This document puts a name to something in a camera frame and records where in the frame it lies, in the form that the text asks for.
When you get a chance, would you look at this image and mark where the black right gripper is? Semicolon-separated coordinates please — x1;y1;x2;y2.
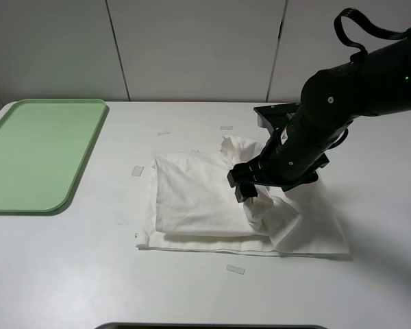
227;119;329;203

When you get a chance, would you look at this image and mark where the white short sleeve t-shirt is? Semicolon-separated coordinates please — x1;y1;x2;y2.
136;136;350;258

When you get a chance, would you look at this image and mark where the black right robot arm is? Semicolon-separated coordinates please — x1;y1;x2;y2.
227;28;411;203

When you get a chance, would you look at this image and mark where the green plastic tray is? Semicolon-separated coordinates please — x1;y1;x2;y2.
0;99;108;214

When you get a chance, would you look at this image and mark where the tape marker front middle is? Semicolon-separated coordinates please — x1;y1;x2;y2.
226;265;245;275

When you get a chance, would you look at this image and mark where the tape marker front left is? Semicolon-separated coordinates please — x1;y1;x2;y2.
132;166;144;177

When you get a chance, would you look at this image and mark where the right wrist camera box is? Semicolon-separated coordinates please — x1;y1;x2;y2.
253;103;299;134

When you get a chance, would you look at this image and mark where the black right camera cable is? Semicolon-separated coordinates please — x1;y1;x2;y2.
334;7;411;52

